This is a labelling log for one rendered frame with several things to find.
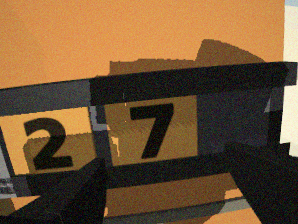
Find orange square tile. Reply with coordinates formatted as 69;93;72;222
0;106;97;176
104;95;198;166

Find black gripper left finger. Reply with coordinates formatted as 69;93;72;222
0;157;107;224

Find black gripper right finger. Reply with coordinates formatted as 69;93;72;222
224;141;298;224

